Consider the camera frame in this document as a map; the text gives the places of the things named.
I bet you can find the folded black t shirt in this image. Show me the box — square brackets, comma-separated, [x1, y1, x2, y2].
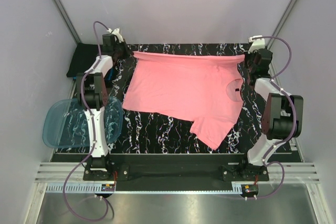
[66, 43, 99, 78]

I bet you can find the pink t shirt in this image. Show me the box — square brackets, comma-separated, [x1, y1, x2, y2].
[122, 51, 244, 150]

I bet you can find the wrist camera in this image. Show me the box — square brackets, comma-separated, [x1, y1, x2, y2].
[248, 35, 266, 54]
[107, 28, 124, 43]

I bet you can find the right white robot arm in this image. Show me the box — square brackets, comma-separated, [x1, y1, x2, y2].
[238, 48, 303, 180]

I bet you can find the folded blue t shirt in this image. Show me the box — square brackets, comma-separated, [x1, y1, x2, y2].
[105, 67, 117, 81]

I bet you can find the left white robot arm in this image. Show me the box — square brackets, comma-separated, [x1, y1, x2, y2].
[76, 28, 128, 180]

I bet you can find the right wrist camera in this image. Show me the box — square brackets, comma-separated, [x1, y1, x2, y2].
[248, 35, 266, 54]

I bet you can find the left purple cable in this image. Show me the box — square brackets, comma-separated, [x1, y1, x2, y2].
[62, 20, 115, 221]

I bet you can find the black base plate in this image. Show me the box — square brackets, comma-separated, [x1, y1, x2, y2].
[83, 154, 269, 183]

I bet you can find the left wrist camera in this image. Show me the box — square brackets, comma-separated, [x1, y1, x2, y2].
[107, 28, 124, 43]

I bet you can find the aluminium frame rail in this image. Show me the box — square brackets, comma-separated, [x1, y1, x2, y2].
[35, 163, 320, 195]

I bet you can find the blue plastic bin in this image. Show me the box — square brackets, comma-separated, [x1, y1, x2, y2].
[43, 97, 123, 148]

